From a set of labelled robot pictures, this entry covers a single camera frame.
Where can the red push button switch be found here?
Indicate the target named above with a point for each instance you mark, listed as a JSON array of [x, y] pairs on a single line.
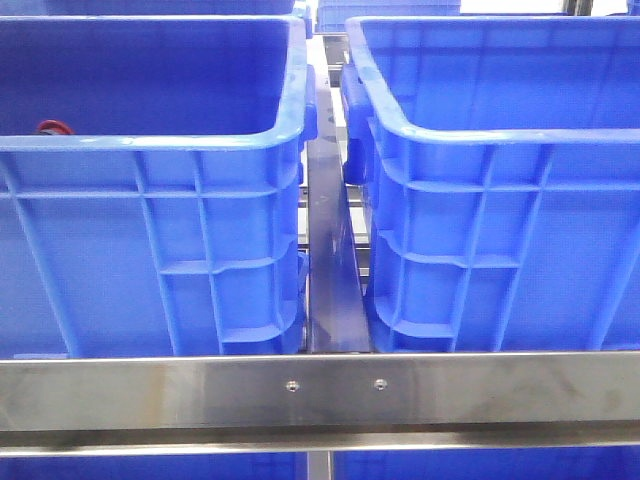
[[53, 127]]

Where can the steel centre divider bar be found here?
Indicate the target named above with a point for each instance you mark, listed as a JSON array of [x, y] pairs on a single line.
[[337, 316]]

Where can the blue plastic crate left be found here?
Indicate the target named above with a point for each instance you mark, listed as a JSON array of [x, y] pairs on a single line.
[[167, 224]]

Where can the blue plastic crate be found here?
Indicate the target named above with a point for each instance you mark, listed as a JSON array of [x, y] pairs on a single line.
[[500, 160], [167, 224]]

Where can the blue plastic crate right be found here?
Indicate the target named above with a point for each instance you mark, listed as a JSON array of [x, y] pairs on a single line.
[[500, 160]]

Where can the blue crate far centre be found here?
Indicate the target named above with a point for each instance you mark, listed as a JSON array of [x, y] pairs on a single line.
[[331, 15]]

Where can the blue crate below left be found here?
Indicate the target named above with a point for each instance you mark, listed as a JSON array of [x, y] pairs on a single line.
[[214, 466]]

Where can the blue crate below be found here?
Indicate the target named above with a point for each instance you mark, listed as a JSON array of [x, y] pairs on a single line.
[[214, 466], [526, 463]]

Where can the blue crate far left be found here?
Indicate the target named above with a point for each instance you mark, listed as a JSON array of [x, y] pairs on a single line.
[[298, 9]]

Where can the blue crate below right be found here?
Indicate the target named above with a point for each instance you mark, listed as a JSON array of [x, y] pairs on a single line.
[[526, 463]]

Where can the stainless steel front rail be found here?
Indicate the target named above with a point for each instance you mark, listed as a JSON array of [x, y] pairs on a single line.
[[335, 402]]

